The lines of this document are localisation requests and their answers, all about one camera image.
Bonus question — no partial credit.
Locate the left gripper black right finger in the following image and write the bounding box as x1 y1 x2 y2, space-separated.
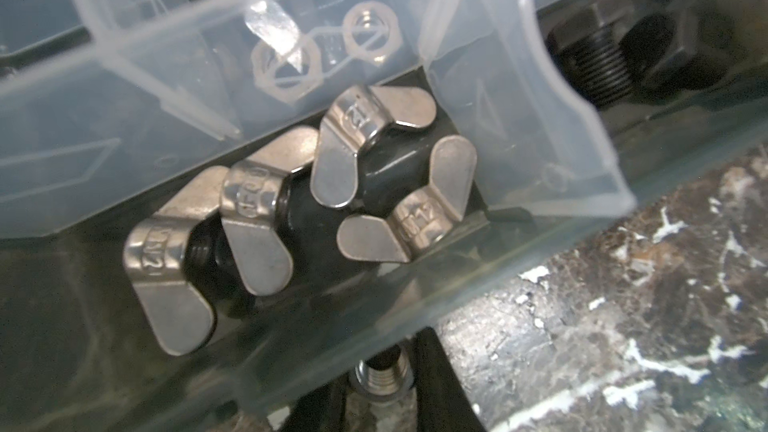
414 327 486 432

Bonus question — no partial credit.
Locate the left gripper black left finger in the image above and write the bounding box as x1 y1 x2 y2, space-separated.
281 377 347 432

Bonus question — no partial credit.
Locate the silver hex nut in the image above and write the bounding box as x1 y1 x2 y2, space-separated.
347 342 415 404
341 1 403 66
251 37 324 104

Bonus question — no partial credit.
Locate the silver wing nut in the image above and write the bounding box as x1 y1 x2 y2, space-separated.
310 85 437 209
122 166 229 356
336 135 478 263
220 125 319 296

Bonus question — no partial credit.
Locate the clear plastic compartment box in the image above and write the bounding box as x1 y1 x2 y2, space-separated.
1 0 767 431

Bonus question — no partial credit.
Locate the black bolt inside box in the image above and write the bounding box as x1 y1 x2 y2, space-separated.
545 0 634 109

